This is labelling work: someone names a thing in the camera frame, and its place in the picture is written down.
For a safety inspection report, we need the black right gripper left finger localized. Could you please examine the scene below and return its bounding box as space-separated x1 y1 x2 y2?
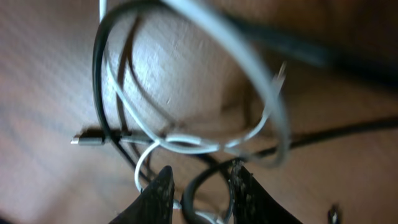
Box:
110 166 175 224

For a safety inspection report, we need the white usb cable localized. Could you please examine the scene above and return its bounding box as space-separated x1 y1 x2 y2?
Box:
98 0 292 224

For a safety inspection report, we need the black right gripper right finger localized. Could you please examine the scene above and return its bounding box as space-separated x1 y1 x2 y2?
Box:
231 162 301 224

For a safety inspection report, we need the black usb cable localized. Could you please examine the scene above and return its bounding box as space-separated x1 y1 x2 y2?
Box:
70 0 398 224

